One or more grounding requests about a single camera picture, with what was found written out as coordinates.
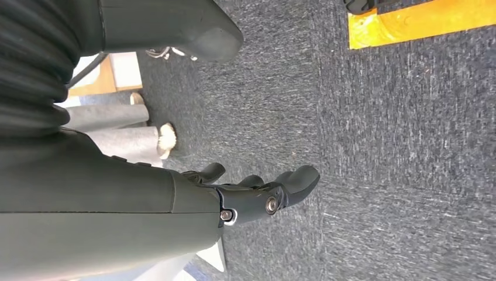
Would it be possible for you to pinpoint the grey leg cream foot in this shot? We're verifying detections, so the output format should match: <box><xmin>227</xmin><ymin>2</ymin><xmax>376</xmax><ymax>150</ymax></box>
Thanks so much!
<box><xmin>87</xmin><ymin>123</ymin><xmax>178</xmax><ymax>168</ymax></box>
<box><xmin>79</xmin><ymin>92</ymin><xmax>145</xmax><ymax>106</ymax></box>
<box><xmin>64</xmin><ymin>104</ymin><xmax>151</xmax><ymax>133</ymax></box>

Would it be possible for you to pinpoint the white panel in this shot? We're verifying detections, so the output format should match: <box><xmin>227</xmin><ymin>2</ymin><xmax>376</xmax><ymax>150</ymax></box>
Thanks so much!
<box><xmin>109</xmin><ymin>52</ymin><xmax>143</xmax><ymax>91</ymax></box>

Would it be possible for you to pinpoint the black rounded object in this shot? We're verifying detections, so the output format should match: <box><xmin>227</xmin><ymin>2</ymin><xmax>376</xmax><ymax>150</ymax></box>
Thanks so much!
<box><xmin>343</xmin><ymin>0</ymin><xmax>390</xmax><ymax>15</ymax></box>

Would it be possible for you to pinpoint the yellow floor tape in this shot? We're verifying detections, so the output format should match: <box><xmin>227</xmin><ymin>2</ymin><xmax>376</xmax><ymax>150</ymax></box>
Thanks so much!
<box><xmin>347</xmin><ymin>0</ymin><xmax>496</xmax><ymax>50</ymax></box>

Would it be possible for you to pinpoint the black floor cable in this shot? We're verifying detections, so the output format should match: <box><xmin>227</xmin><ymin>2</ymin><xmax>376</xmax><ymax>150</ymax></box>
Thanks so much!
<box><xmin>66</xmin><ymin>52</ymin><xmax>109</xmax><ymax>89</ymax></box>

